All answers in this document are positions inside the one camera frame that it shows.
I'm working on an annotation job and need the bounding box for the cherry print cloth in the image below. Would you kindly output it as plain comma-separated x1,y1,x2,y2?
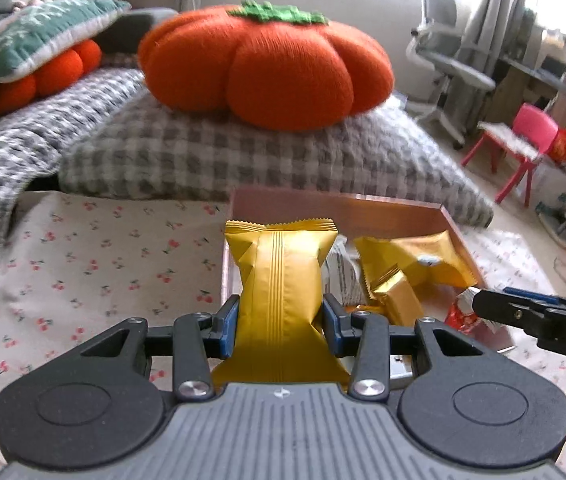
0,188,552,468

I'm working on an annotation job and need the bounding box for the green white patterned pillow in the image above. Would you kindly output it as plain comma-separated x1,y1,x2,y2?
0,0,131,82

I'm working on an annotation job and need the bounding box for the grey curtain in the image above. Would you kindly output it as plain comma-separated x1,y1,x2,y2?
465,0,525,76

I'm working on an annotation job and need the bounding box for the red white candy packet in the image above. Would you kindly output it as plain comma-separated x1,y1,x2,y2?
444,286,503,336

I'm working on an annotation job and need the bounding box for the grey checked blanket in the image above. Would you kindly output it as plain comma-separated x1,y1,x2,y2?
0,66,143,252

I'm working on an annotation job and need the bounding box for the grey office chair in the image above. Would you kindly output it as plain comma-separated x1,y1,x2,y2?
405,0,496,150

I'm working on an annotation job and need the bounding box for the grey checked cushion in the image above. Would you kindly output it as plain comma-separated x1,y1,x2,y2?
59,92,493,228

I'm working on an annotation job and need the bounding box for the small orange pumpkin plush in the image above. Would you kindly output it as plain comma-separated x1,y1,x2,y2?
0,39,102,116

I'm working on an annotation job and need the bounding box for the large orange pumpkin plush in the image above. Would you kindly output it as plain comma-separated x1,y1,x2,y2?
138,0,395,131

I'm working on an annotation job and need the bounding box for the red child chair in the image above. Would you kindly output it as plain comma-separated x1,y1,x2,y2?
461,103,558,208

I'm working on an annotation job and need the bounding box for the small gold snack packet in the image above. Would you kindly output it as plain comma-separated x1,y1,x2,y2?
370,266,424,327

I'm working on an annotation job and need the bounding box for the white snack packet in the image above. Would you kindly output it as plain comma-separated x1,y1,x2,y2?
321,234,367,306

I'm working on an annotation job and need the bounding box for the wooden desk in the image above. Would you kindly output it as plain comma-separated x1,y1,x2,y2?
481,23,566,129

